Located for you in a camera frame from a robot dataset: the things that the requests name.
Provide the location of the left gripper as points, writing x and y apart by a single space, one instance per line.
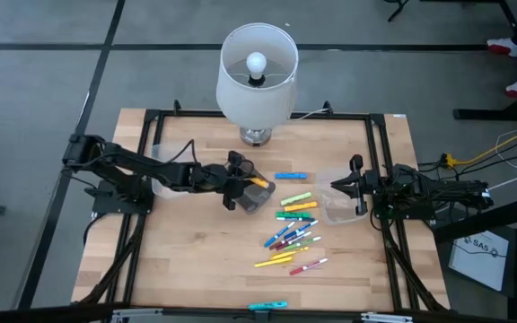
211 177

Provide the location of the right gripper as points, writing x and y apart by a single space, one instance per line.
366 186

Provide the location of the yellow highlighter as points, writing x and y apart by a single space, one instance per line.
300 206
259 182

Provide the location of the blue highlighter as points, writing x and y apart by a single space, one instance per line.
291 176

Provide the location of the blue thin marker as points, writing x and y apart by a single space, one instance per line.
305 219
303 228
279 234

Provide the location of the purple thin marker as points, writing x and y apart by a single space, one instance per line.
305 235

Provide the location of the green thin marker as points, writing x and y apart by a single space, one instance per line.
305 242

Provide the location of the teal highlighter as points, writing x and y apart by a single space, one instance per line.
267 305

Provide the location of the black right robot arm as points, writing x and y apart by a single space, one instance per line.
420 190

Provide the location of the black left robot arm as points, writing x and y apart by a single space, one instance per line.
119 163

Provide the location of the grey translucent plastic bin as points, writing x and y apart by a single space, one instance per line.
258 199

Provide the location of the clear plastic bin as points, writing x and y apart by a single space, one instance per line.
337 208
169 150

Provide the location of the white shade table lamp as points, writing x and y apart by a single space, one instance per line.
254 103

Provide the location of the small white table sticker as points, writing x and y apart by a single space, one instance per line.
399 116

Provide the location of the white light bulb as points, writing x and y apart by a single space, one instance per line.
256 63

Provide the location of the black slanted metal bar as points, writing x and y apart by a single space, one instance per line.
487 220

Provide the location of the white printed paper sheet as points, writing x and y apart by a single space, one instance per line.
478 264

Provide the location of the black furniture foot bar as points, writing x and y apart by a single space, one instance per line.
492 115

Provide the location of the black crossbar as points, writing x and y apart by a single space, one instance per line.
38 314

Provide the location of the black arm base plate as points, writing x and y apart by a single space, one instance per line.
119 207
424 212

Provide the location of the silver metal bracket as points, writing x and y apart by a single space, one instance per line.
386 318
137 314

